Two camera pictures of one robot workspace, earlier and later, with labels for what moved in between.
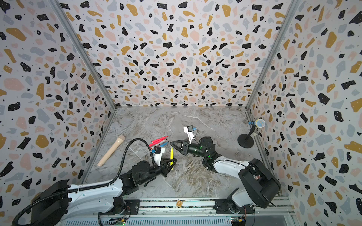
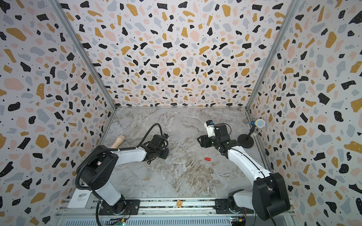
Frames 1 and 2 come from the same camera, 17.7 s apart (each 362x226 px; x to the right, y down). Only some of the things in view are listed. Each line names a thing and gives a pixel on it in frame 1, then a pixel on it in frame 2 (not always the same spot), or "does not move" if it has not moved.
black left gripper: x=164 y=167 → x=165 y=156
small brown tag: x=179 y=203 does not move
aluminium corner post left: x=76 y=37 does not move
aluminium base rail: x=185 y=212 does not move
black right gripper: x=183 y=151 → x=204 y=140
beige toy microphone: x=119 y=141 does not move
